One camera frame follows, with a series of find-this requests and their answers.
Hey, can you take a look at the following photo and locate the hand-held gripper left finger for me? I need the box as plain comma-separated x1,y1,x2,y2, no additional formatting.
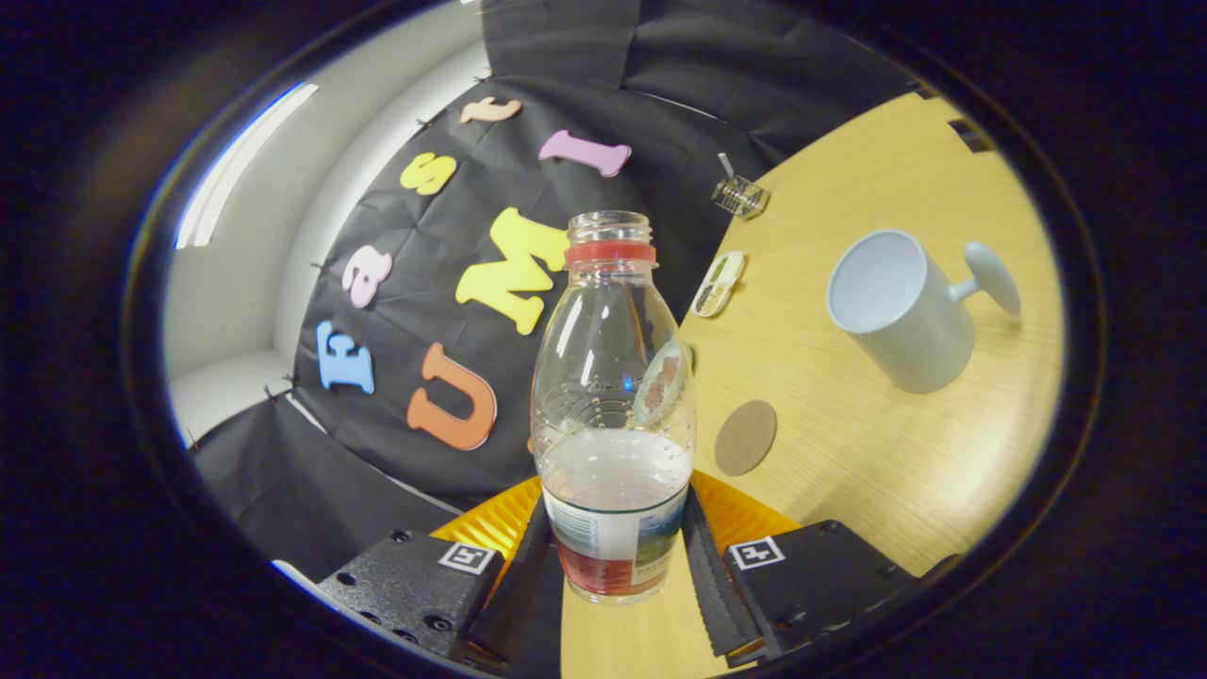
316,474,567,675

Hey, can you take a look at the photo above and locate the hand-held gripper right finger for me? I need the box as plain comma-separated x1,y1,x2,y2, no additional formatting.
681,469,920,666

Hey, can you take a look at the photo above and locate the round brown coaster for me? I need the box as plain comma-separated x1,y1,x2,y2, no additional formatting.
714,400,778,477

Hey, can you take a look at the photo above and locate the clear juice bottle red label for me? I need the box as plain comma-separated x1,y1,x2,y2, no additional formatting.
530,210,699,604

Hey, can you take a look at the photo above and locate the white cup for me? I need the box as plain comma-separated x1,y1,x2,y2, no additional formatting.
826,229,1022,395

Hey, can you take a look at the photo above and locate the wooden table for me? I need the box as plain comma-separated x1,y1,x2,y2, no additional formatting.
561,91,1066,679

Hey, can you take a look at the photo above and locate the small oval snack dish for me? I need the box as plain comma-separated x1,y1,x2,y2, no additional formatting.
690,251,746,319

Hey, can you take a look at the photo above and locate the ceiling light panel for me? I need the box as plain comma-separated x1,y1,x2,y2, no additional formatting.
174,83,320,250

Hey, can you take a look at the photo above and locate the small wire mesh basket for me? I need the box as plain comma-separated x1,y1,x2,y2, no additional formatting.
710,174,770,221

